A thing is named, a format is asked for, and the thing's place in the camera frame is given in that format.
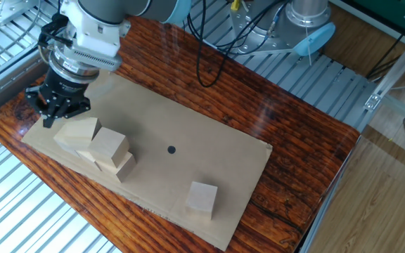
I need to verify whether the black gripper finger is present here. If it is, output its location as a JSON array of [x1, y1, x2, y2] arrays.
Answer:
[[56, 99, 92, 119], [25, 86, 58, 129]]

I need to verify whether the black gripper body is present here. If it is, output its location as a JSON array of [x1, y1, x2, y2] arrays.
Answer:
[[39, 68, 93, 103]]

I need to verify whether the light wooden cube block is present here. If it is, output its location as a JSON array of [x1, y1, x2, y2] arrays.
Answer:
[[75, 150, 101, 171], [88, 126, 130, 169], [53, 117, 103, 157], [96, 151, 137, 183], [184, 181, 219, 221]]

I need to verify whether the silver perforated mounting plate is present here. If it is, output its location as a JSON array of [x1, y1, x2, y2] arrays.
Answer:
[[0, 0, 37, 27]]

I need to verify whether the brown cardboard sheet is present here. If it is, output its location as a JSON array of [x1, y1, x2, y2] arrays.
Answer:
[[21, 70, 274, 252]]

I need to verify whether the white zip tie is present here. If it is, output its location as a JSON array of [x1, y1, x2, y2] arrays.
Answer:
[[304, 26, 313, 67]]

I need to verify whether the black cable bundle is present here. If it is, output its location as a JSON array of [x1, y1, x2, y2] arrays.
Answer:
[[30, 0, 65, 43]]

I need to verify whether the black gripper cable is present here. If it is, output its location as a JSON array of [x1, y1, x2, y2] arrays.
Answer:
[[37, 0, 288, 89]]

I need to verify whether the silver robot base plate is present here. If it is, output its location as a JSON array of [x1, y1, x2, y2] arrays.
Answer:
[[229, 0, 307, 56]]

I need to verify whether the thin black cable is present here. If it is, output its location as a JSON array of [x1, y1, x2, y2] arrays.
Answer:
[[366, 13, 405, 80]]

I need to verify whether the aluminium frame post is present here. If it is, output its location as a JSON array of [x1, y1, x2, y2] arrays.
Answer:
[[363, 24, 405, 114]]

